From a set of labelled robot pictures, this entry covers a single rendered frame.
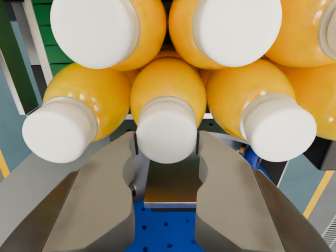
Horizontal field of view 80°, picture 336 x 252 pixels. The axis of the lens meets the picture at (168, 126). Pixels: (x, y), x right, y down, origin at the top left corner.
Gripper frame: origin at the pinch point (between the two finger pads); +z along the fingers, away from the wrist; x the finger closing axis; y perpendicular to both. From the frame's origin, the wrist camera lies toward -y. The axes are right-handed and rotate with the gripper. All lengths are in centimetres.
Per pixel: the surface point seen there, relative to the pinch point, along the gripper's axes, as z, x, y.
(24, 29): 19.4, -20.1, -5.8
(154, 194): 5.1, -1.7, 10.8
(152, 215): 8.9, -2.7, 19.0
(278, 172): 94, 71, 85
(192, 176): 7.9, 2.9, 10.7
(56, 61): 19.1, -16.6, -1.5
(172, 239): 5.2, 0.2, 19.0
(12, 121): 109, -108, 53
